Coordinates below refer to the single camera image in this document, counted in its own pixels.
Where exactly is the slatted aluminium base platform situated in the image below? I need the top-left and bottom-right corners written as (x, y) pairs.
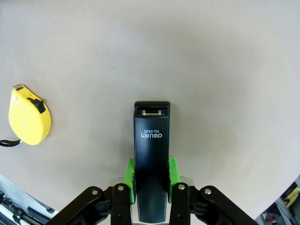
top-left (0, 174), bottom-right (59, 225)

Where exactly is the yellow tape measure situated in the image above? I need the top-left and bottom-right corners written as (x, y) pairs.
top-left (0, 83), bottom-right (52, 148)

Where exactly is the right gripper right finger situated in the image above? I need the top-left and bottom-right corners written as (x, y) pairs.
top-left (167, 156), bottom-right (260, 225)

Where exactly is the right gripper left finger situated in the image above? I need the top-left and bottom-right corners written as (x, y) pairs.
top-left (45, 158), bottom-right (137, 225)

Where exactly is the black stapler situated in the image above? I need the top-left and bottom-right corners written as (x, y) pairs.
top-left (133, 101), bottom-right (171, 224)

